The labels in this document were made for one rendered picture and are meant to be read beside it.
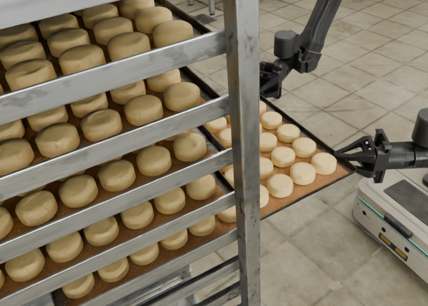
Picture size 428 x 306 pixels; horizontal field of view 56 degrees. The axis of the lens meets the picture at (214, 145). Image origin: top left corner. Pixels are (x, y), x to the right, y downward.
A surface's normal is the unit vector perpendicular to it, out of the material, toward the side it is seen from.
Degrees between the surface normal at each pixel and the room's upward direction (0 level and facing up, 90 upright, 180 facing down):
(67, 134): 0
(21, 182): 90
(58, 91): 90
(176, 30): 0
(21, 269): 0
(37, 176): 90
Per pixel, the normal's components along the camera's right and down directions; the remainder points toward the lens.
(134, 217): -0.07, -0.77
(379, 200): -0.51, -0.48
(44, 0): 0.48, 0.53
